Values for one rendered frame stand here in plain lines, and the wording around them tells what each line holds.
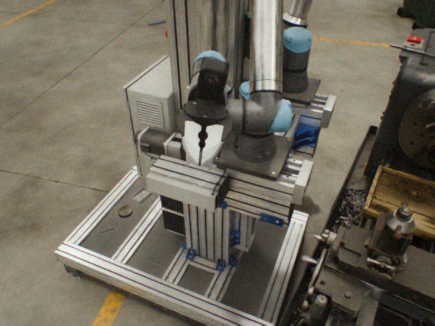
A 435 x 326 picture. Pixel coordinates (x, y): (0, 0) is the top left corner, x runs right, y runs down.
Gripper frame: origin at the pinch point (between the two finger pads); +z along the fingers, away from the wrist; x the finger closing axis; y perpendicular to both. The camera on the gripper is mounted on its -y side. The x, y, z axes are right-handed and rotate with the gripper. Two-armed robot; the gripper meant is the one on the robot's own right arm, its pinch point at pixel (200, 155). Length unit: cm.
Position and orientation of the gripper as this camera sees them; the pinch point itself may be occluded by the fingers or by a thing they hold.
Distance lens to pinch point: 52.3
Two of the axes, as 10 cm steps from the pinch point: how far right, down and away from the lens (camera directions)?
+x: -9.9, -1.3, -0.6
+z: -0.3, 6.4, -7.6
